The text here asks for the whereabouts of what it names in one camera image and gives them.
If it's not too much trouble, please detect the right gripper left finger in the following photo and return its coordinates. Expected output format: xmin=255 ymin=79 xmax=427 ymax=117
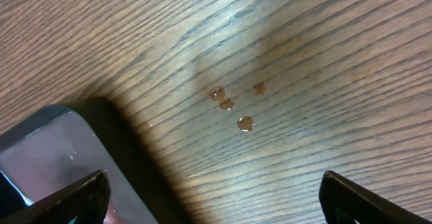
xmin=1 ymin=170 xmax=111 ymax=224

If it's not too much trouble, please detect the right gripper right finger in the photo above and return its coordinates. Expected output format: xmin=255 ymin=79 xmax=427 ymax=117
xmin=319 ymin=171 xmax=431 ymax=224

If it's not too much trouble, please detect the green sponge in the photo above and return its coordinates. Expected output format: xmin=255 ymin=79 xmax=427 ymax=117
xmin=68 ymin=217 xmax=78 ymax=224

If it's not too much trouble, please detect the black water tray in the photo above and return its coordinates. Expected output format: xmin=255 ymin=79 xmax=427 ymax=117
xmin=1 ymin=107 xmax=157 ymax=224

